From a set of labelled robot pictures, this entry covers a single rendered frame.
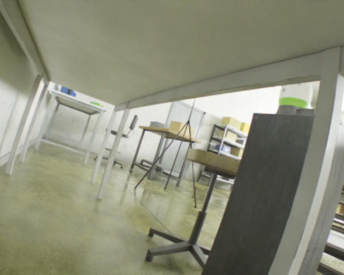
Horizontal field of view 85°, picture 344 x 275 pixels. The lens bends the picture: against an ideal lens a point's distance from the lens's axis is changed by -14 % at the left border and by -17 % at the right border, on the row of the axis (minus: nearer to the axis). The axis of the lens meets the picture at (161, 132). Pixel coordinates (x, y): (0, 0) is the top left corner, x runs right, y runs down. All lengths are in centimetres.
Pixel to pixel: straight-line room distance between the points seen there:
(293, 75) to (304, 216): 33
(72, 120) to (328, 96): 547
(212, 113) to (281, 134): 635
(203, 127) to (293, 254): 653
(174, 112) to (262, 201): 573
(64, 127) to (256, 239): 527
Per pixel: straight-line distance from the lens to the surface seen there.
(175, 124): 427
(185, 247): 131
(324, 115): 51
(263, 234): 79
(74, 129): 568
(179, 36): 66
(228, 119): 690
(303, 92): 93
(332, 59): 56
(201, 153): 110
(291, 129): 80
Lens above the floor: 55
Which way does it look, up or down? 5 degrees up
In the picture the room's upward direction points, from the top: 18 degrees clockwise
